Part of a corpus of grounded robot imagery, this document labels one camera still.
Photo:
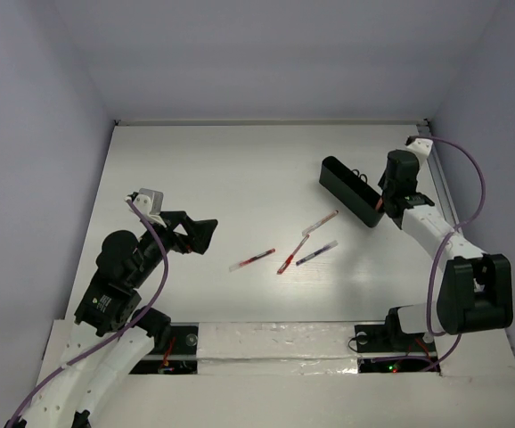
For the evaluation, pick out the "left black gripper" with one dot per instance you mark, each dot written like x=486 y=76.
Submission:
x=177 y=230

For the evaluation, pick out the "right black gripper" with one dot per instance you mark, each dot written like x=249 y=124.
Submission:
x=382 y=181

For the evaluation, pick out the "black handled scissors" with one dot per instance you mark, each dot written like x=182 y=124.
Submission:
x=360 y=175

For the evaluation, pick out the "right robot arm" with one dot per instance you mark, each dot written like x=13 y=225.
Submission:
x=469 y=289

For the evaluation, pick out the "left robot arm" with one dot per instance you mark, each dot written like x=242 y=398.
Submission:
x=111 y=331

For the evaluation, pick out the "black oblong container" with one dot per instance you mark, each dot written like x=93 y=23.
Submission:
x=356 y=195

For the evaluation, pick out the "blue pen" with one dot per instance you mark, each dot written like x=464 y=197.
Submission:
x=316 y=253

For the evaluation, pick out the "silver foil covered beam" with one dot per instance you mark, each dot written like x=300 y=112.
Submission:
x=298 y=348

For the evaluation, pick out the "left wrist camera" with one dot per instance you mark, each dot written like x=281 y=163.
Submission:
x=148 y=202

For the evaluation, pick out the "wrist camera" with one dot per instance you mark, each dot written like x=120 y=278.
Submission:
x=420 y=147
x=148 y=202

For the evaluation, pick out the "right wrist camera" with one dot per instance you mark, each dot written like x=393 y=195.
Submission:
x=420 y=147

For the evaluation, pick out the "aluminium rail right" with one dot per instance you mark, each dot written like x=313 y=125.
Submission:
x=440 y=182

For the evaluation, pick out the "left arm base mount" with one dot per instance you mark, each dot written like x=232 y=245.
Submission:
x=177 y=357

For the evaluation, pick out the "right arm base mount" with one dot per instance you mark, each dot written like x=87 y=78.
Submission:
x=388 y=337

